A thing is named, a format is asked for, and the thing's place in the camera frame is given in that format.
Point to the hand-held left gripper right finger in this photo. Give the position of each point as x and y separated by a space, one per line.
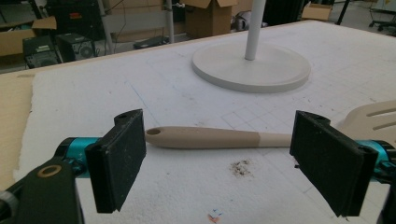
330 161

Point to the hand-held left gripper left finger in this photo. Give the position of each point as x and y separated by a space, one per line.
116 161

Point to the beige slotted spatula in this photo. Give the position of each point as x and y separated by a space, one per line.
218 137

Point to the white foam mat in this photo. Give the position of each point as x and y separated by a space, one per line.
199 124

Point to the black computer case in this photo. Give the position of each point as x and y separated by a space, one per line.
76 46

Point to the white round stand base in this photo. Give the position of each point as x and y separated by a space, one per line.
251 67

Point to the black flat device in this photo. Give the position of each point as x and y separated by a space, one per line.
151 42

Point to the black electronic device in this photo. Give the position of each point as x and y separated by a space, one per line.
39 52

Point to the small cardboard box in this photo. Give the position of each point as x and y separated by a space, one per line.
317 11

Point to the grey metal pole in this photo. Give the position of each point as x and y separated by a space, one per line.
169 20

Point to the white stand pole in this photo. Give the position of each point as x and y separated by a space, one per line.
254 29

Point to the open cardboard box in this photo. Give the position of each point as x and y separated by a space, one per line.
208 17

